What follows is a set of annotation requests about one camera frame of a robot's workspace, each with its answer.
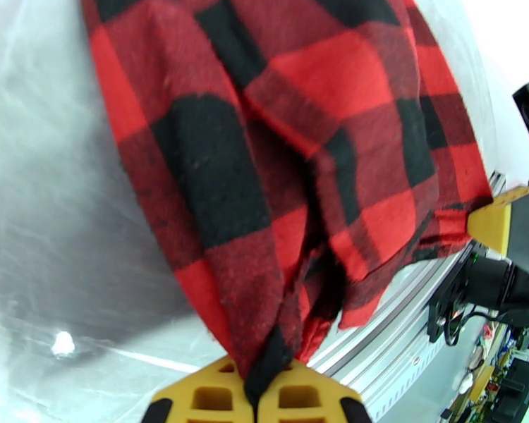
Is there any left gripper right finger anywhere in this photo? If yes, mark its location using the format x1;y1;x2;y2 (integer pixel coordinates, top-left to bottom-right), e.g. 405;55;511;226
257;359;374;423

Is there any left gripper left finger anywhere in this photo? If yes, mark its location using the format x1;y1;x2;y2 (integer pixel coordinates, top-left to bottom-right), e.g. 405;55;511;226
140;355;257;423

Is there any red black plaid shirt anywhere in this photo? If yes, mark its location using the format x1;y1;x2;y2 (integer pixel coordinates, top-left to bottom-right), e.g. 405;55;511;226
79;0;496;410

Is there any background workshop clutter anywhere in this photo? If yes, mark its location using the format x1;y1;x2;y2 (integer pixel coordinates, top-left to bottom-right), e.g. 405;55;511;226
440;322;529;423

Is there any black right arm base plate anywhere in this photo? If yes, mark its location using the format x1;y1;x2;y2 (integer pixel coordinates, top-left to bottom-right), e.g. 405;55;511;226
426;278;466;345

